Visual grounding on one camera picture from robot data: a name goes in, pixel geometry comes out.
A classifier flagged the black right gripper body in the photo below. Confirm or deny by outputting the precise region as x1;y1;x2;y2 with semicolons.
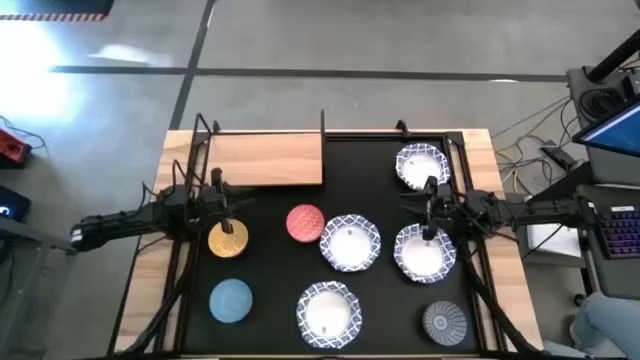
422;175;454;241

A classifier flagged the coiled black cable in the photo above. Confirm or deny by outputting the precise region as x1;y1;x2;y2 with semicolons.
579;87;626;120

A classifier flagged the black power strip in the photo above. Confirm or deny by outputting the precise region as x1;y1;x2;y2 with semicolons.
539;143;577;171

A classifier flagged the backlit black keyboard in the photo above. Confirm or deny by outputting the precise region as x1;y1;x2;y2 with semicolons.
597;204;640;260

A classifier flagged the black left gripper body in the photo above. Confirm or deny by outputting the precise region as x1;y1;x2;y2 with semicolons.
202;168;237;235

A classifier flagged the person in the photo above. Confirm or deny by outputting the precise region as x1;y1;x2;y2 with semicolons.
569;292;640;359

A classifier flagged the black electronic box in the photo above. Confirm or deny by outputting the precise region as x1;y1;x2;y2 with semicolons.
0;185;32;224

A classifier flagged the computer monitor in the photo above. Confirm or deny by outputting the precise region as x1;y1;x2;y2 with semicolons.
572;99;640;159

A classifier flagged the small yellow patterned bowl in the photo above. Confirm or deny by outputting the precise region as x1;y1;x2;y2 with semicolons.
207;218;250;259

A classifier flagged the dark grey equipment cart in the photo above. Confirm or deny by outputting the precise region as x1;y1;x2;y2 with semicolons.
567;64;640;301

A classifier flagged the grey metal stand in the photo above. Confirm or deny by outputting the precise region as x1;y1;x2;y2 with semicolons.
0;214;81;351

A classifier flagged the small red patterned bowl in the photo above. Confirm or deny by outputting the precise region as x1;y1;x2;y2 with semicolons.
285;203;326;244

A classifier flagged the small blue patterned bowl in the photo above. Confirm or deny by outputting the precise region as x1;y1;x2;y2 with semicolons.
208;278;254;324

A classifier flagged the black hazard striped platform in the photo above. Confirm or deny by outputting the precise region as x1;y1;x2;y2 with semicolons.
0;0;115;22

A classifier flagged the black metal table frame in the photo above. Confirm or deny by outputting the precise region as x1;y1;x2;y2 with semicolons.
107;110;546;360

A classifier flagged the blue white paper bowl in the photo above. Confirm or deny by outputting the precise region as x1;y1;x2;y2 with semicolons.
319;213;382;274
392;222;457;285
395;142;452;192
295;280;363;350

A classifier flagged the red box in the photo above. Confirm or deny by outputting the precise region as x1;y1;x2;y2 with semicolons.
0;128;32;169

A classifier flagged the white paper sign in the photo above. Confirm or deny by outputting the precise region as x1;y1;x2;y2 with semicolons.
527;222;584;259

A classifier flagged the small grey patterned bowl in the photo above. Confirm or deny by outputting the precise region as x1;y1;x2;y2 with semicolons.
422;300;469;347

